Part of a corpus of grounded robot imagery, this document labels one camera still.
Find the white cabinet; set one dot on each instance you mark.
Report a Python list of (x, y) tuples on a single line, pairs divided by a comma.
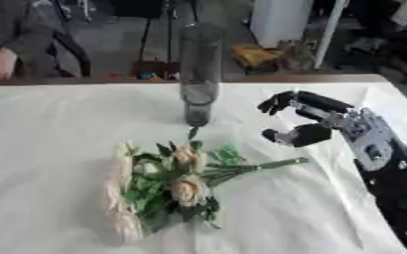
[(282, 21)]

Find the person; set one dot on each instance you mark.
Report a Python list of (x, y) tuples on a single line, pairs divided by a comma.
[(21, 36)]

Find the black chair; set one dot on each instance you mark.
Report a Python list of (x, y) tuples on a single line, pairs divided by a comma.
[(68, 43)]

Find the cream rose bouquet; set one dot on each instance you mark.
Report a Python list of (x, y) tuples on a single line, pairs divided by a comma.
[(172, 185)]

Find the yellow bag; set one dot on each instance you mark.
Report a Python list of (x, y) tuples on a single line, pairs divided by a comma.
[(257, 56)]

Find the black tripod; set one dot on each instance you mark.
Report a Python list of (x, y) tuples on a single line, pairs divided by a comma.
[(169, 29)]

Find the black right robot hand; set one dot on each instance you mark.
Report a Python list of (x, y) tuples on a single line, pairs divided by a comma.
[(313, 109)]

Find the tall smoky glass vase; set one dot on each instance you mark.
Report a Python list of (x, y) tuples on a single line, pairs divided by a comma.
[(200, 72)]

